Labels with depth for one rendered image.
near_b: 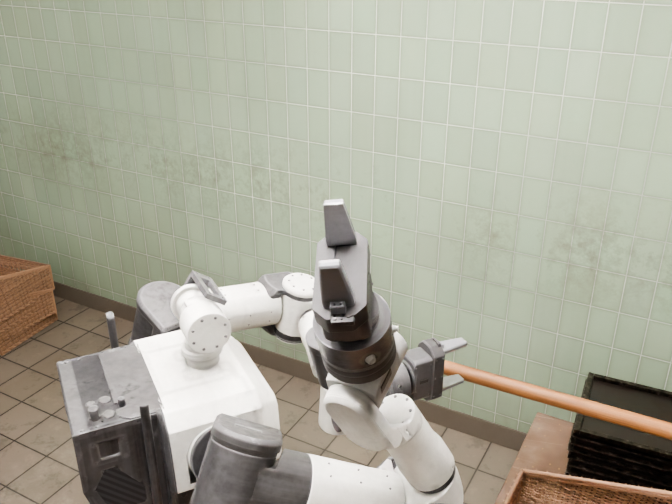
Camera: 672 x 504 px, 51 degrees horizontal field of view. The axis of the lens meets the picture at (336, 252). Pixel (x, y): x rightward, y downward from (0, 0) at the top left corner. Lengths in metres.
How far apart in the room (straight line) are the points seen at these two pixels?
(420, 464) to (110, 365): 0.50
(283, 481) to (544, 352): 2.04
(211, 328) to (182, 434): 0.15
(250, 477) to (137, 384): 0.26
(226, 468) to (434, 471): 0.27
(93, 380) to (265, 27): 2.07
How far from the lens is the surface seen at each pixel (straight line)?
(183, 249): 3.61
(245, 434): 0.94
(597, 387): 2.17
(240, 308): 1.35
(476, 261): 2.80
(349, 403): 0.83
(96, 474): 1.08
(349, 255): 0.74
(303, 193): 3.04
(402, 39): 2.68
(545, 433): 2.36
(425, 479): 0.99
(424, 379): 1.30
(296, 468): 0.97
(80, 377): 1.15
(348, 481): 1.00
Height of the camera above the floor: 2.03
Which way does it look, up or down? 25 degrees down
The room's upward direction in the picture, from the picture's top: straight up
